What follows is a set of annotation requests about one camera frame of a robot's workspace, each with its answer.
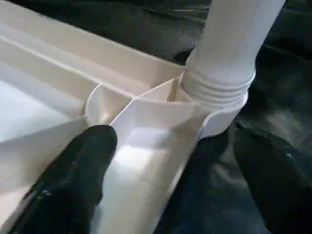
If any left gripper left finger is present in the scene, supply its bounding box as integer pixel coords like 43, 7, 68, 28
9, 123, 118, 234

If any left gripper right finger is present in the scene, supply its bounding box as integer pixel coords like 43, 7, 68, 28
234, 131, 312, 234

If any white plastic table top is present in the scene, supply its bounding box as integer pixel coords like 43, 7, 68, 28
0, 0, 256, 234

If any white plastic table leg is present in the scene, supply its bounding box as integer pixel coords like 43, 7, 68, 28
182, 0, 286, 108

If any black mat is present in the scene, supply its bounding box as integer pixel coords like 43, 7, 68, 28
24, 0, 312, 234

